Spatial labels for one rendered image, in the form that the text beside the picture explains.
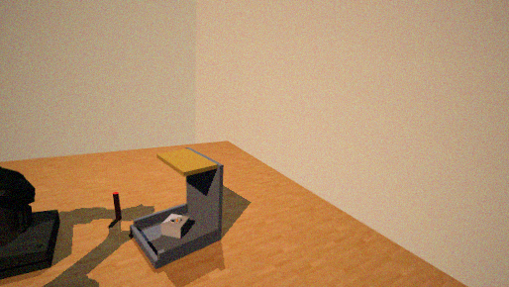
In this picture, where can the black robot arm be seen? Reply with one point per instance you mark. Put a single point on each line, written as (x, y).
(16, 193)

